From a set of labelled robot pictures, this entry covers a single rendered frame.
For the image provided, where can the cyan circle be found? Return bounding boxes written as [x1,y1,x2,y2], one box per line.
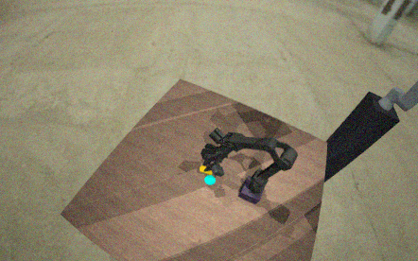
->
[204,175,216,184]

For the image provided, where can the yellow cylinder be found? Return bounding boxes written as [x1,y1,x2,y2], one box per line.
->
[200,165,213,175]

